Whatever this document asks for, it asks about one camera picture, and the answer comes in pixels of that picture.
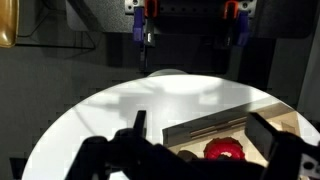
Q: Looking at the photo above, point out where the wooden slatted crate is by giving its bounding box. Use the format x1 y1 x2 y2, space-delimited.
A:
163 101 300 166

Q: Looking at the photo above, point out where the red bumpy ring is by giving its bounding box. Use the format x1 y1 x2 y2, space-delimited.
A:
203 136 247 162

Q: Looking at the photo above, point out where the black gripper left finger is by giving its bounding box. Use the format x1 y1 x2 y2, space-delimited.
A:
133 110 147 137

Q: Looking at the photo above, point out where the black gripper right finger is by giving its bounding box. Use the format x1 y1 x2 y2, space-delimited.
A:
245 112 288 167

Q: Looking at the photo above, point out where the yellow-brown cushion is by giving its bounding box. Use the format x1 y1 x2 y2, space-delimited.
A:
0 0 19 48

